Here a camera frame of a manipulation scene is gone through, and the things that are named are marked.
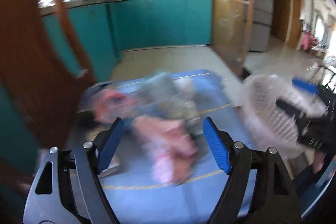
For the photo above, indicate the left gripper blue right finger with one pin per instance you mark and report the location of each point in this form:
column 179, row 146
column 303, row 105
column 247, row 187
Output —
column 219, row 143

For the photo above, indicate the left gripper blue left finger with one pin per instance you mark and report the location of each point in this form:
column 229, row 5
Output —
column 107, row 149

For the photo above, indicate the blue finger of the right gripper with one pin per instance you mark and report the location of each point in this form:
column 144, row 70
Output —
column 305, row 85

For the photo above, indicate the pink plastic wrapper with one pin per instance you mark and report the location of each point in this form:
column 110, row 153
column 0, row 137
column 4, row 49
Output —
column 168, row 145

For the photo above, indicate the clear printed snack bag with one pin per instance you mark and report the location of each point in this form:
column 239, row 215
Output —
column 162, row 95

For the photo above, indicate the white blue medicine box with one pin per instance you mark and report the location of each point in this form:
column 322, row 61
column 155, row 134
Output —
column 111, row 166

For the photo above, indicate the white plastic trash basket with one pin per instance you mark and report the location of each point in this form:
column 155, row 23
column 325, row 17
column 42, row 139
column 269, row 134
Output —
column 267, row 124

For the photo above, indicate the teal lower kitchen cabinets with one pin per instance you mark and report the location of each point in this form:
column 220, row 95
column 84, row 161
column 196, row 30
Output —
column 105, row 28

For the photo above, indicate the person's hand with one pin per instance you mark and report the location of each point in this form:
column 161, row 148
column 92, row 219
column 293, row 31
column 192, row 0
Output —
column 318, row 161

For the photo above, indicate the pink labelled wrapper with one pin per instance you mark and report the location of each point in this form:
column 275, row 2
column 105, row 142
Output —
column 110, row 104

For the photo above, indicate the blue seat cushion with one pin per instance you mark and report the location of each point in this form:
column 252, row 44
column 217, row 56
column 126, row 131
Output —
column 133, row 193

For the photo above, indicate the grey refrigerator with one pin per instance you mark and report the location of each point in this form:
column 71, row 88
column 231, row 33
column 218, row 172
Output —
column 261, row 25

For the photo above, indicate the dark wooden chair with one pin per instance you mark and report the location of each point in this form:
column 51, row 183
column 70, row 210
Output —
column 45, row 92

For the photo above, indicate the glass sliding door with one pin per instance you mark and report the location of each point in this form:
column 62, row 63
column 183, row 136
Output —
column 232, row 26

